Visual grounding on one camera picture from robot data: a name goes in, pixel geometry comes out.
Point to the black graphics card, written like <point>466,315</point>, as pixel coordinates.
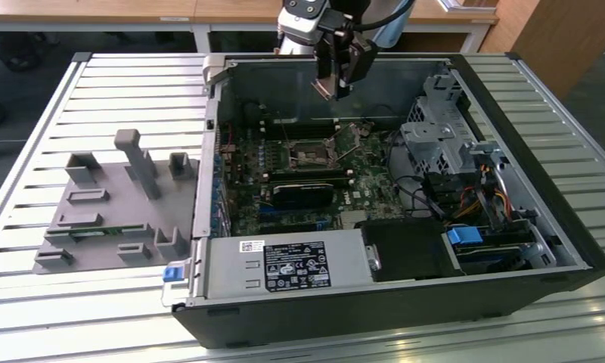
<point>303,196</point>

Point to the green motherboard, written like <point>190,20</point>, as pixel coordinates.
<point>369,181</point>

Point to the silver finned heatsink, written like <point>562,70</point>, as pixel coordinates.
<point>354,219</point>

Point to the black RAM slot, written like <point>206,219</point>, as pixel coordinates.
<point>309,125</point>
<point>309,129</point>
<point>309,133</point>
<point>309,137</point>

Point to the wooden desk white frame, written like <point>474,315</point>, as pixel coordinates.
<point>80,9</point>

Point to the blue case latch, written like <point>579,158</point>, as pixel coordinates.
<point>173,274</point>

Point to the CPU with silver top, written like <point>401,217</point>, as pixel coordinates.
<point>322,89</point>

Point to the hard disk in blue carrier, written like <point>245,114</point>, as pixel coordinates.
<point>465,236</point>

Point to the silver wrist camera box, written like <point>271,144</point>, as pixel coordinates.
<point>301,24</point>

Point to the CPU socket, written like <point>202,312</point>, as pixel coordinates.
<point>309,153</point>

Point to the green RAM stick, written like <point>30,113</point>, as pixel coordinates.
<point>112,229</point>

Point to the wooden cabinet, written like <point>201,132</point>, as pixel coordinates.
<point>561,38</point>

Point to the black plastic shroud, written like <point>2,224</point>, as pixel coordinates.
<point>409,249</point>

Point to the white papers stack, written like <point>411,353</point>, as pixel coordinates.
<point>449,3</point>

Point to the silver power supply unit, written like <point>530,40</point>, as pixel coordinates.
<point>233,272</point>

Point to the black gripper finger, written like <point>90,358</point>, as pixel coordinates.
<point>345,68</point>
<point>326,60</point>

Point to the grey parts rack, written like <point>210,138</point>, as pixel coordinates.
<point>111,189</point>

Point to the black open PC case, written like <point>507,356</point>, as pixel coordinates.
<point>333,321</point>

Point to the silver metal drive cage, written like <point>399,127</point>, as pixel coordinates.
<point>425,151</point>

